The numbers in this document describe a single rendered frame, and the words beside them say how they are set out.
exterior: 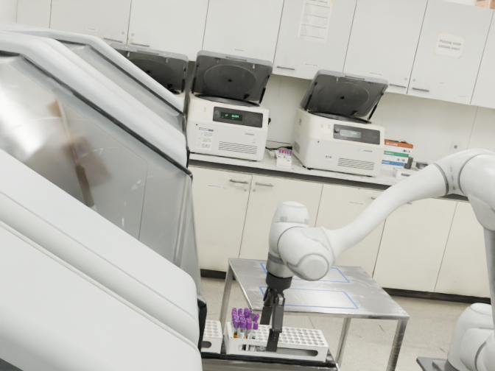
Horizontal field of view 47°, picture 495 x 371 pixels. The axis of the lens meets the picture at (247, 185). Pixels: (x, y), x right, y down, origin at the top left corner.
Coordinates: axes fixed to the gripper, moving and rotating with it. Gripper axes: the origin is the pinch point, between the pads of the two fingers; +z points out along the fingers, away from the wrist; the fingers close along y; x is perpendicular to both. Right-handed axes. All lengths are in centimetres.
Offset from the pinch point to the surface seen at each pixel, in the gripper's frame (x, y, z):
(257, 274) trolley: -5, 54, 4
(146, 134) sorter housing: 42, -32, -61
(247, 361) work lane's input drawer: 5.9, -6.4, 5.4
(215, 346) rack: 15.7, -5.0, 2.3
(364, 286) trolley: -49, 53, 3
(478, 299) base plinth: -221, 234, 80
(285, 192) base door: -51, 229, 14
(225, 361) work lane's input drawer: 12.5, -6.7, 5.9
